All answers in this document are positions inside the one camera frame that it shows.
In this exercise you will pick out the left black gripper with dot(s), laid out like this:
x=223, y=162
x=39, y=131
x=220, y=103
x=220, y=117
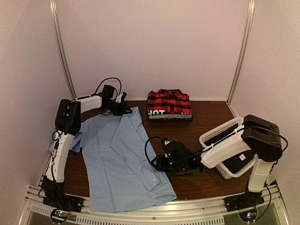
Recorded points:
x=123, y=108

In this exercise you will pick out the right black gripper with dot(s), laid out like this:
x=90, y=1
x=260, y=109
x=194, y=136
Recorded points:
x=160, y=165

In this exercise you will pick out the light blue long sleeve shirt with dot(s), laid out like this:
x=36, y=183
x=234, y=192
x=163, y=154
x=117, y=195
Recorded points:
x=115, y=152

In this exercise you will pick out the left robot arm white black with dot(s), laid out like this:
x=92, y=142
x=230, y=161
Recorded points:
x=67, y=126

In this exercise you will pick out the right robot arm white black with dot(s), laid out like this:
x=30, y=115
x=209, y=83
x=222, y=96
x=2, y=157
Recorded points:
x=262, y=136

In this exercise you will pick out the black folded shirt white letters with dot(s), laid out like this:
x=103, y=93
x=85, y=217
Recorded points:
x=159, y=113

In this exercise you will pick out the red black plaid folded shirt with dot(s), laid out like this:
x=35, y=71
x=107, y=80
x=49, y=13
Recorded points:
x=172, y=101

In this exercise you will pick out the white plastic basket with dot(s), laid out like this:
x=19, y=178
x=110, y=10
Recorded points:
x=222, y=143

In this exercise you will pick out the black shirt in basket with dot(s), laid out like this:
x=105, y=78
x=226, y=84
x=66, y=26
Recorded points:
x=239, y=161

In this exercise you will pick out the right circuit board with leds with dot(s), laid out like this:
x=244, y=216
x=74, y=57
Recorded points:
x=248, y=215

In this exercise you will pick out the circuit board with leds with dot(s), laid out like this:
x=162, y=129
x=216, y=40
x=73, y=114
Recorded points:
x=248, y=215
x=59, y=216

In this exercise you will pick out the left circuit board with leds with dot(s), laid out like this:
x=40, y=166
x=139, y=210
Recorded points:
x=59, y=216

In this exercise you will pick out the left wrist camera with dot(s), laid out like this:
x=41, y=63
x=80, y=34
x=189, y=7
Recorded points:
x=120, y=98

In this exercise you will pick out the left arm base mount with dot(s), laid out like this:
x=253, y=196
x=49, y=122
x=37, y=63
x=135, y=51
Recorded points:
x=66, y=203

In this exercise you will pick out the aluminium front rail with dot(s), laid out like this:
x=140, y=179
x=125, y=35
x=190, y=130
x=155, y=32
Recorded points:
x=209, y=211

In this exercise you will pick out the left aluminium frame post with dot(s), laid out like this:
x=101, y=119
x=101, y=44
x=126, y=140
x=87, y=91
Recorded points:
x=61, y=50

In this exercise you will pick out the aluminium frame post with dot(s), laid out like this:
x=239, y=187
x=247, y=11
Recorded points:
x=61, y=50
x=243, y=49

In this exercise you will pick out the right aluminium frame post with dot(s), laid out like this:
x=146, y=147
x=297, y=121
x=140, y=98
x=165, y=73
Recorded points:
x=243, y=49

